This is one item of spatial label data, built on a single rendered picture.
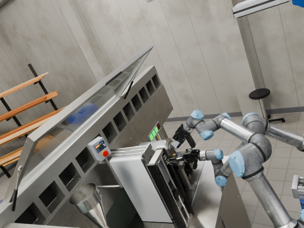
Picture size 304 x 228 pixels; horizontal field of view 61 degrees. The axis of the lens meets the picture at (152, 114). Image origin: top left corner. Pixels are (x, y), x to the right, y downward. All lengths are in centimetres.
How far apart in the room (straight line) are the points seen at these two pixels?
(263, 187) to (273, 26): 287
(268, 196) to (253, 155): 20
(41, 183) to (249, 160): 103
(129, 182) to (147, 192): 13
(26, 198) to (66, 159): 30
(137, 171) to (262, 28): 290
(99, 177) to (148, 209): 40
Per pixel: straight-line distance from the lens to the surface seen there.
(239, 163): 130
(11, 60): 781
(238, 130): 152
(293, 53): 403
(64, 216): 157
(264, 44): 403
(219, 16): 384
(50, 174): 150
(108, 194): 181
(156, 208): 180
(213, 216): 179
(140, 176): 164
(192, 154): 192
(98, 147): 130
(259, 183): 136
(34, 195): 145
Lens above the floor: 217
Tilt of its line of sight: 21 degrees down
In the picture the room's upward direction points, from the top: 24 degrees counter-clockwise
